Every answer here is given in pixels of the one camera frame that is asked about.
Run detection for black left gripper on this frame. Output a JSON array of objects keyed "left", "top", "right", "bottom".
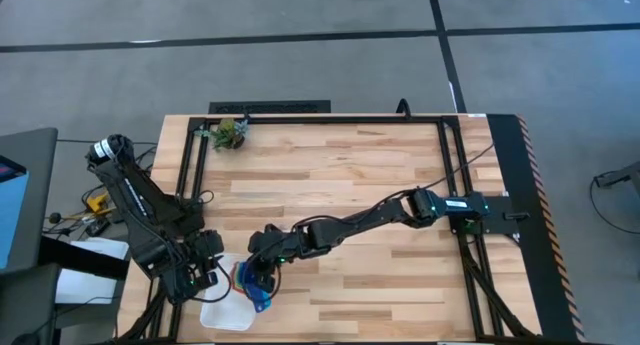
[{"left": 174, "top": 264, "right": 222, "bottom": 303}]

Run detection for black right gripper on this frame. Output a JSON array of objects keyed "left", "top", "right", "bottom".
[{"left": 251, "top": 250, "right": 288, "bottom": 296}]

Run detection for blue plastic measuring cup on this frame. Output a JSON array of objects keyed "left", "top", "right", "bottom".
[{"left": 241, "top": 262, "right": 274, "bottom": 315}]

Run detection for white plastic basket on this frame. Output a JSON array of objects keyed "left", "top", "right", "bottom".
[{"left": 199, "top": 253, "right": 257, "bottom": 332}]

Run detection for black small device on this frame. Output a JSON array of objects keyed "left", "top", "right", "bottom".
[{"left": 84, "top": 217, "right": 112, "bottom": 238}]

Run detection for white paper sheets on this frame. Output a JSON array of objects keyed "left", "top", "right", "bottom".
[{"left": 53, "top": 237, "right": 131, "bottom": 306}]

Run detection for black flat bar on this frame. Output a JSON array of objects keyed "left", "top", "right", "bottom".
[{"left": 38, "top": 234, "right": 130, "bottom": 281}]

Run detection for yellow hand tool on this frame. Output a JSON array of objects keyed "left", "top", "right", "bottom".
[{"left": 85, "top": 192, "right": 111, "bottom": 215}]

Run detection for green plant in black pot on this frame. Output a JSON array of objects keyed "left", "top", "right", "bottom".
[{"left": 199, "top": 117, "right": 250, "bottom": 153}]

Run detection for blue screen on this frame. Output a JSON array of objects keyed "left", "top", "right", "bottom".
[{"left": 0, "top": 156, "right": 30, "bottom": 271}]

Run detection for black hazard striped platform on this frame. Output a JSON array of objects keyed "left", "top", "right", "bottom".
[{"left": 487, "top": 113, "right": 587, "bottom": 343}]

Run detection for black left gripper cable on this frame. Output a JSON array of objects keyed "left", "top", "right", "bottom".
[{"left": 192, "top": 262, "right": 236, "bottom": 305}]

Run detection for black aluminium table frame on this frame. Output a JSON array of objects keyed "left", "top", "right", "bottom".
[{"left": 130, "top": 114, "right": 539, "bottom": 343}]

